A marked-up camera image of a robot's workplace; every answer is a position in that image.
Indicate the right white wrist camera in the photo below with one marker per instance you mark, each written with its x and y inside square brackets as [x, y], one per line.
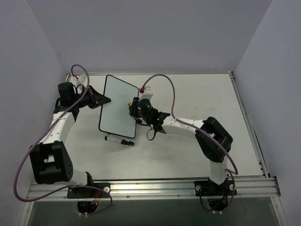
[146, 93]

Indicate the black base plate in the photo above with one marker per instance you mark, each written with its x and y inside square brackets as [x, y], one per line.
[209, 188]
[83, 193]

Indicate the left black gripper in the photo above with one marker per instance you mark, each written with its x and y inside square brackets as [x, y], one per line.
[93, 98]

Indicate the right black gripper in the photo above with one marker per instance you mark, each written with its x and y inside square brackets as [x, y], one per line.
[134, 108]

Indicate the small black-framed whiteboard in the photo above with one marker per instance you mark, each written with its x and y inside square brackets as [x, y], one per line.
[114, 117]

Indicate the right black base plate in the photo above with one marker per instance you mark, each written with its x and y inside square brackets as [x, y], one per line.
[209, 188]

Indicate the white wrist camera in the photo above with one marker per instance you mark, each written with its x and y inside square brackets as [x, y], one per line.
[146, 93]
[80, 80]

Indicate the aluminium mounting rail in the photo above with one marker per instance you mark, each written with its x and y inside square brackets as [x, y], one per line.
[160, 189]

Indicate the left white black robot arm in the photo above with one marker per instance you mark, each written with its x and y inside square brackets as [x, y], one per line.
[51, 163]

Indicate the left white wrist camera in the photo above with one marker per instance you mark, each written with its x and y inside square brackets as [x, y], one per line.
[80, 80]

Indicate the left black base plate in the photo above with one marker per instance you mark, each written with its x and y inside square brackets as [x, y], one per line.
[83, 193]

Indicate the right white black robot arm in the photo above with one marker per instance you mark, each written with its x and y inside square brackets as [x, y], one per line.
[211, 136]

